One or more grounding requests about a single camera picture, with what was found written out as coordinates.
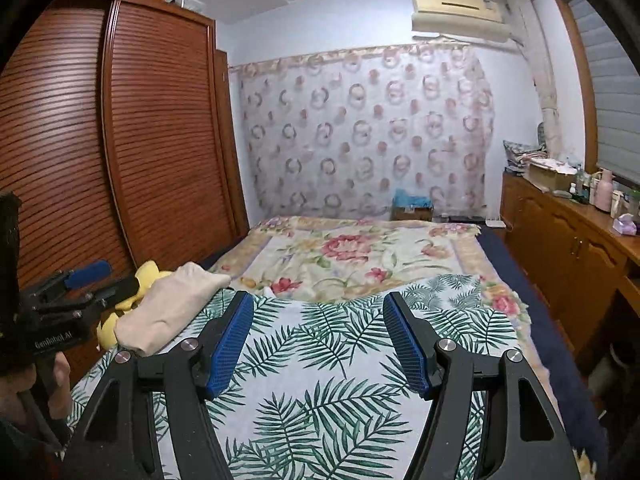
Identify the beige t-shirt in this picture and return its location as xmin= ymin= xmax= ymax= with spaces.
xmin=114 ymin=262 xmax=231 ymax=356

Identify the left hand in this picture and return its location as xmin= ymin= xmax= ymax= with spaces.
xmin=1 ymin=352 xmax=72 ymax=426

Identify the yellow plush toy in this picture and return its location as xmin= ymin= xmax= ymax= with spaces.
xmin=96 ymin=260 xmax=171 ymax=350

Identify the dark blue mattress sheet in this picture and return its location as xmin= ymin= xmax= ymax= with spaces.
xmin=477 ymin=226 xmax=608 ymax=479

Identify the brown louvered wardrobe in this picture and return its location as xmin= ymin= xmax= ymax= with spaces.
xmin=1 ymin=0 xmax=248 ymax=286

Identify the wooden sideboard cabinet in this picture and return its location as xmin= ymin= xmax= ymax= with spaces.
xmin=500 ymin=172 xmax=639 ymax=367

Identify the palm leaf print blanket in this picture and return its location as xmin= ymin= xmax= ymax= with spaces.
xmin=67 ymin=273 xmax=532 ymax=480

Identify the floral bed blanket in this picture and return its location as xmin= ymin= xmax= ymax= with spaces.
xmin=210 ymin=216 xmax=553 ymax=394

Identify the purple tissue box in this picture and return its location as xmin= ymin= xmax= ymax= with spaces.
xmin=612 ymin=214 xmax=639 ymax=236

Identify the pink thermos bottle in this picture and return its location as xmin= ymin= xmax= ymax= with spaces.
xmin=594 ymin=169 xmax=613 ymax=214

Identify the cardboard box on cabinet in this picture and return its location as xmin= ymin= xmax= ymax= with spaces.
xmin=525 ymin=158 xmax=577 ymax=192

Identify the blue cloth on box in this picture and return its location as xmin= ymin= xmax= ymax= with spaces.
xmin=390 ymin=188 xmax=434 ymax=221

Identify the circle pattern lace curtain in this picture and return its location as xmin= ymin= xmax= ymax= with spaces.
xmin=235 ymin=40 xmax=495 ymax=219

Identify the grey window blind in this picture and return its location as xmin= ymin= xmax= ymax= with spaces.
xmin=556 ymin=0 xmax=639 ymax=184

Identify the wall air conditioner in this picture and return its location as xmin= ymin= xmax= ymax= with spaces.
xmin=411 ymin=0 xmax=511 ymax=42

